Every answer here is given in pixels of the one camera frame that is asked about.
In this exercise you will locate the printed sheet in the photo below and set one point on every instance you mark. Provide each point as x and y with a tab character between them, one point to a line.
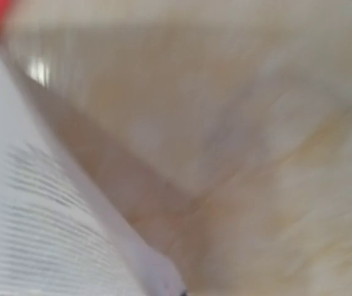
58	234

